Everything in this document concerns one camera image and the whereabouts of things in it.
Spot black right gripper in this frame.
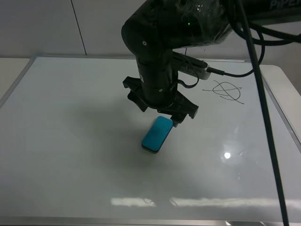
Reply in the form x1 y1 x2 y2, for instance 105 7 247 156
123 58 198 128

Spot teal whiteboard eraser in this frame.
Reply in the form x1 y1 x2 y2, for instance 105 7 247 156
141 116 173 153

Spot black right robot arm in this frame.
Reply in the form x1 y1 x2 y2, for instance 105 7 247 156
121 0 301 126

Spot black marker scribble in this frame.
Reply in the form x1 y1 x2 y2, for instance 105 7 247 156
203 81 244 105

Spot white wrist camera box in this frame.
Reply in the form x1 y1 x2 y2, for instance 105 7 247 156
173 52 211 80

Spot black camera cable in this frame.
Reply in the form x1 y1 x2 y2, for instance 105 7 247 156
174 40 266 89

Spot white whiteboard with aluminium frame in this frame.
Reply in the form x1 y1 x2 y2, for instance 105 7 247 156
0 54 301 226

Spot thick black hanging cable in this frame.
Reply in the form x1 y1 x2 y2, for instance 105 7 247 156
231 0 290 226

